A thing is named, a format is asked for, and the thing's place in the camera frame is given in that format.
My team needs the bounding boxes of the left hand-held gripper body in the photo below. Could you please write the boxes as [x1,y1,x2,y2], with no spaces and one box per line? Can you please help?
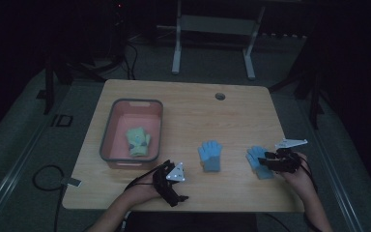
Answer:
[152,159,186,208]

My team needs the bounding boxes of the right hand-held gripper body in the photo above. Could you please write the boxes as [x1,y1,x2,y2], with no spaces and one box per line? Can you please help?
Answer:
[270,137,309,174]

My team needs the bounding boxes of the blue glove grey cuff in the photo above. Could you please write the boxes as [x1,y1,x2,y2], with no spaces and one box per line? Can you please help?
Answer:
[245,145,275,181]
[197,139,223,173]

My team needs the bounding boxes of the green mitten with blue patches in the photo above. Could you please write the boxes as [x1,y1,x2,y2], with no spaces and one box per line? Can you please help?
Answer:
[126,127,152,152]

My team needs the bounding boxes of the pink plastic bin grey rim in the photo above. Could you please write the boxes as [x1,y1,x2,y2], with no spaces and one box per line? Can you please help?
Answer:
[99,98,164,171]

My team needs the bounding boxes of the person's right hand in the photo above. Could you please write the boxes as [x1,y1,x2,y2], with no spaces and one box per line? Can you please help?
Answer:
[276,153,317,198]

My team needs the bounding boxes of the person's left hand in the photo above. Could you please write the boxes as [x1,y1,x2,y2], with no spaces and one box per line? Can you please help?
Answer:
[125,180,162,208]

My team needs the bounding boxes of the black metal stand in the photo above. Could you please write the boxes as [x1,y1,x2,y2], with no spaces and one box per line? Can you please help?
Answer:
[268,61,327,131]
[42,0,128,116]

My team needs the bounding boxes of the small grey plug adapter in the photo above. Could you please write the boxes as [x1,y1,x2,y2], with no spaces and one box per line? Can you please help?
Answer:
[60,177,82,189]

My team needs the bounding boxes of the right hand-held gripper black cable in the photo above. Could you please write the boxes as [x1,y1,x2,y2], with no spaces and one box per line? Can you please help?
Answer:
[297,154,319,194]

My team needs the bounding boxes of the hand-held gripper black cable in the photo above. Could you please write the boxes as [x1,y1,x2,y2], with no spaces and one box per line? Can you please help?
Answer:
[123,163,166,191]
[297,154,319,194]

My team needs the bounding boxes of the left hand-held gripper black cable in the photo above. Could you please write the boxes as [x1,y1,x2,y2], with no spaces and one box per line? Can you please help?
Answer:
[123,163,166,191]

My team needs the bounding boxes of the black floor cable loop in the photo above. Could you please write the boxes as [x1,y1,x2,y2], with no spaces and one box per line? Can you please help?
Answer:
[32,164,66,232]

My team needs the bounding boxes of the black cable behind table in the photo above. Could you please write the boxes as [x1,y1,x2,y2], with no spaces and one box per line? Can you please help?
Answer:
[123,42,139,81]

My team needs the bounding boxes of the white metal desk frame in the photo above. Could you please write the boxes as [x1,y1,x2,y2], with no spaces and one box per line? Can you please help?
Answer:
[171,0,267,81]

